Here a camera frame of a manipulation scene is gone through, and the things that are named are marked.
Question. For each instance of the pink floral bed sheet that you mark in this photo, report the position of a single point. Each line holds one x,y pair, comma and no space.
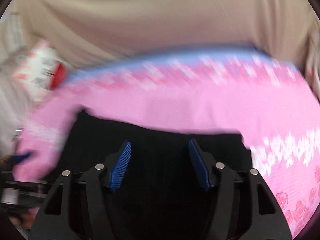
200,105

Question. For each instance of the silvery satin curtain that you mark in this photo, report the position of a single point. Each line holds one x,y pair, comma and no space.
12,115

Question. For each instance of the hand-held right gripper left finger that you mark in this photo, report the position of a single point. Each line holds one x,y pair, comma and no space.
120,167

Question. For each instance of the cat face print pillow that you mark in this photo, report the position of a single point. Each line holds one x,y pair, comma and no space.
40,67

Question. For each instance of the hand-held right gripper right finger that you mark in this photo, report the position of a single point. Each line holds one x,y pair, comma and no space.
200,166

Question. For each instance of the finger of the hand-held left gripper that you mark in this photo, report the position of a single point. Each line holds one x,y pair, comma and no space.
22,158

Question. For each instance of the black pants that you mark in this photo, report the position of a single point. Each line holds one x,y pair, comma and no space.
160,142

